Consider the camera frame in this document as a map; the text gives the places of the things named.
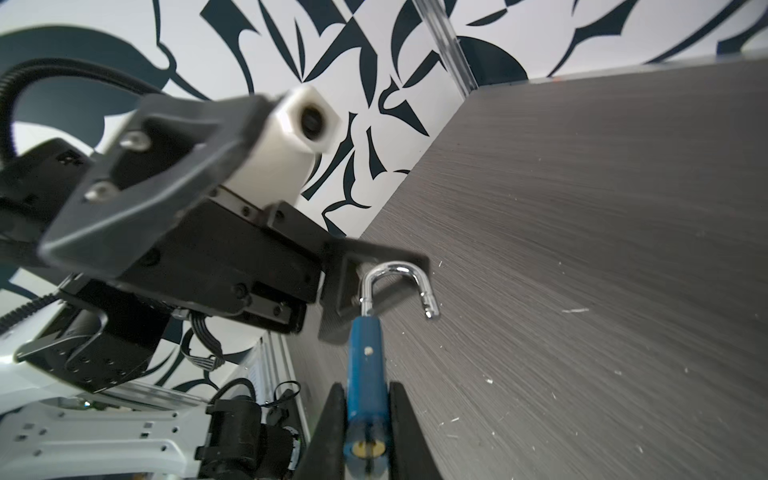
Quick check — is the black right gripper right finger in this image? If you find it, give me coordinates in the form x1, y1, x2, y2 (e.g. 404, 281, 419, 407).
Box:
389, 382, 443, 480

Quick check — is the blue padlock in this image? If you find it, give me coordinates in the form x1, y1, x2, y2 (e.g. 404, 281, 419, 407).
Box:
343, 261, 439, 479

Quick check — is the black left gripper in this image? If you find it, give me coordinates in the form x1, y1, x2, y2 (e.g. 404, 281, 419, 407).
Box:
38, 95, 430, 345

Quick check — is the black corrugated cable conduit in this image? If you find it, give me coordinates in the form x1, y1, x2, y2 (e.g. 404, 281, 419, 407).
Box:
0, 57, 166, 169

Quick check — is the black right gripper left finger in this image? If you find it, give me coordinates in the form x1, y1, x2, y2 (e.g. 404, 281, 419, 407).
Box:
293, 383, 347, 480

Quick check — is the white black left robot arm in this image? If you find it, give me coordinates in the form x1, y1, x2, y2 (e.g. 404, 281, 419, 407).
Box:
1, 87, 440, 479

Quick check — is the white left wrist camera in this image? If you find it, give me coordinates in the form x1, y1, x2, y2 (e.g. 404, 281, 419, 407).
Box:
223, 85, 340, 209

